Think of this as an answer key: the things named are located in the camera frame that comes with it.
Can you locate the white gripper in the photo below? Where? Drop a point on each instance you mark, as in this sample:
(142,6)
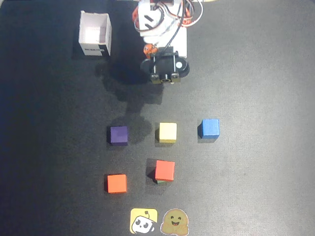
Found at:
(148,49)

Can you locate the red wooden cube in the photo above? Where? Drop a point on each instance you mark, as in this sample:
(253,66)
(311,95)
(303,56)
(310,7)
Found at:
(165,170)

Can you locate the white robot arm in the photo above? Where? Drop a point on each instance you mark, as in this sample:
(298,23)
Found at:
(152,22)

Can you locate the yellow wooden cube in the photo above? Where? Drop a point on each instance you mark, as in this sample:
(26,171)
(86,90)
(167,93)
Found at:
(167,132)

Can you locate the purple wooden cube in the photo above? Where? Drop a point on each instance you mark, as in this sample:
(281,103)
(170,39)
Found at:
(118,135)

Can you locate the blue wooden cube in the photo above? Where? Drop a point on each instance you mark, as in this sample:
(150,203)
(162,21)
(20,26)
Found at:
(210,127)

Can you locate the green wooden cube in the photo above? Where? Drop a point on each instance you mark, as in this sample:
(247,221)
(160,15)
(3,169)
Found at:
(163,182)

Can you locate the orange wooden cube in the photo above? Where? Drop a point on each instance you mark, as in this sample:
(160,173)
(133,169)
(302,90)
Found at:
(117,183)

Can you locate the white open cardboard box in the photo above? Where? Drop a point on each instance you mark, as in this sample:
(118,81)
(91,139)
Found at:
(94,34)

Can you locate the yellow robot face sticker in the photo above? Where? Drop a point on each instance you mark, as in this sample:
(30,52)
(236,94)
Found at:
(144,221)

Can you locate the brown smiling face sticker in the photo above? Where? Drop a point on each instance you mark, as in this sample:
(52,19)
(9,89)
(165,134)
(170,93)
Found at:
(175,221)

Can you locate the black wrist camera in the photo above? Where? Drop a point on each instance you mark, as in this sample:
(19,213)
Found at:
(167,66)

